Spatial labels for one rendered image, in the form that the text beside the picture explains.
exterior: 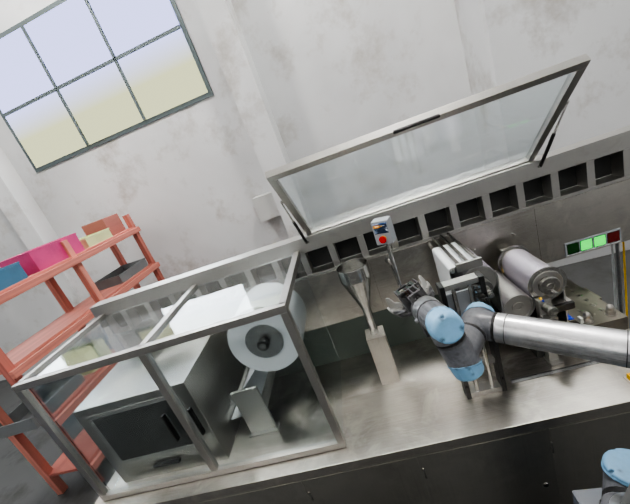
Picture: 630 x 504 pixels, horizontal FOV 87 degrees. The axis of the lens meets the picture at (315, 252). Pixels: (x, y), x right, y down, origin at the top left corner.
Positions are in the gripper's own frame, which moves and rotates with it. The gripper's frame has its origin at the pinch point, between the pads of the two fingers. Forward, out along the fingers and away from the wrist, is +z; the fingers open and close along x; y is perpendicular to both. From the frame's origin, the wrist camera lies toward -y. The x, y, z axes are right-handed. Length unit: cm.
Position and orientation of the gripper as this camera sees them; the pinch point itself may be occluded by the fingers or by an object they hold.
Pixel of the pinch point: (407, 296)
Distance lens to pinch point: 113.9
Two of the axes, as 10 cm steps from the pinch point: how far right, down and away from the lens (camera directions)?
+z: -0.2, -1.2, 9.9
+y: -5.8, -8.1, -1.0
